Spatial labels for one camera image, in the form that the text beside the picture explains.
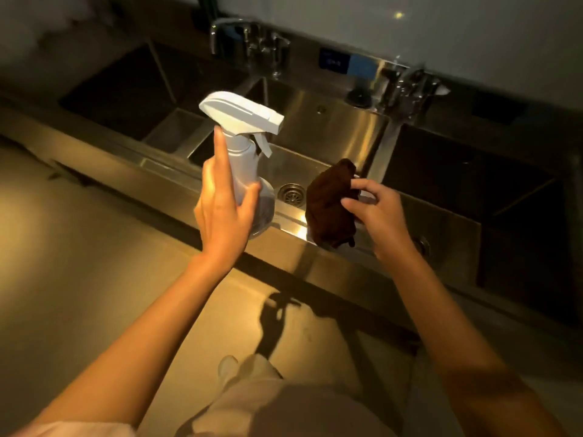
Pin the person's right hand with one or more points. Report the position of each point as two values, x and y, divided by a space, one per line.
385 218

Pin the round steel sink drain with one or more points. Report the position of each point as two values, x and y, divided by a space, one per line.
291 194
422 246

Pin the person's right forearm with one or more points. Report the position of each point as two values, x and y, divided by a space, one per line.
464 350

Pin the chrome faucet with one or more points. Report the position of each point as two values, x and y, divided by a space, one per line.
255 40
410 90

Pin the person's left forearm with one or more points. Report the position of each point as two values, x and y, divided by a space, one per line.
123 355

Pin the small dark rectangular panel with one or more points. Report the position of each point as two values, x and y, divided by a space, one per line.
498 109
334 61

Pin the person's left hand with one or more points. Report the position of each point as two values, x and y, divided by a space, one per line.
223 222

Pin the light trousers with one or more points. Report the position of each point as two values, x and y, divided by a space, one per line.
282 405

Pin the stainless steel sink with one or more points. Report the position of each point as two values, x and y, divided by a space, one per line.
114 145

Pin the dark brown cleaning cloth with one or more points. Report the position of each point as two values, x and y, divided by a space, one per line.
328 209

